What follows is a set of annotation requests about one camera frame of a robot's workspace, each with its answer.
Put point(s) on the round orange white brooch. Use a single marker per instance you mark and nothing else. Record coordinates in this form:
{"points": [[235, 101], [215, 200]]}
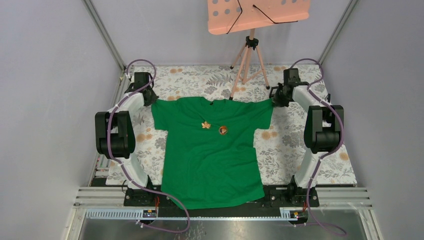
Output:
{"points": [[223, 130]]}

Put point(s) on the floral table mat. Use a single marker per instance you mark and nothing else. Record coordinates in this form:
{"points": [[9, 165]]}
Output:
{"points": [[280, 149]]}

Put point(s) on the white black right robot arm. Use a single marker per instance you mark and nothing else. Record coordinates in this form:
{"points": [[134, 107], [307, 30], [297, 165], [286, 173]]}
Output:
{"points": [[323, 134]]}

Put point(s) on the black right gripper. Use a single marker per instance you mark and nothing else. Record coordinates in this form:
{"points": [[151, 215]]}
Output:
{"points": [[277, 102]]}

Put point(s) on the green t-shirt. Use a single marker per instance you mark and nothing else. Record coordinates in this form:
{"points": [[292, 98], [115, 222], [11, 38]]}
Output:
{"points": [[202, 168]]}

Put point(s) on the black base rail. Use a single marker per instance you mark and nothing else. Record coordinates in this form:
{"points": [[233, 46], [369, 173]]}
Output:
{"points": [[275, 198]]}

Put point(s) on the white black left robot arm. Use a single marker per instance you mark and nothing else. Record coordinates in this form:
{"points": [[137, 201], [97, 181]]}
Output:
{"points": [[115, 137]]}

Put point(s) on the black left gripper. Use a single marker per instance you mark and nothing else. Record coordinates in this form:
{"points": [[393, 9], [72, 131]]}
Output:
{"points": [[153, 97]]}

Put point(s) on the pink music stand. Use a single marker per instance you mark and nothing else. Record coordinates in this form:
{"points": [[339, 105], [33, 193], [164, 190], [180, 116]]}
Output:
{"points": [[230, 16]]}

